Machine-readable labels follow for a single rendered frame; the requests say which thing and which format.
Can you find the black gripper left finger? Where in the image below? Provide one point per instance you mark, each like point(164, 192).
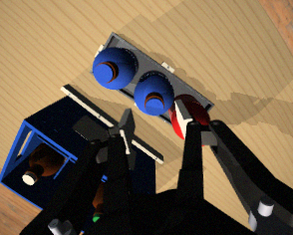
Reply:
point(68, 209)

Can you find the grey rectangular tray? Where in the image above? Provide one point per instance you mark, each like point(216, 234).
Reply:
point(148, 64)

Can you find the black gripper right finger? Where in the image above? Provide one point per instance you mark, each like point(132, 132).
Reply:
point(269, 200)

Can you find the blue bottle with grey label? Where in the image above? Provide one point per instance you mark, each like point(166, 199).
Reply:
point(116, 67)

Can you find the red bottle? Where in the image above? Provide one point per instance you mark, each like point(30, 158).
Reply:
point(193, 106)

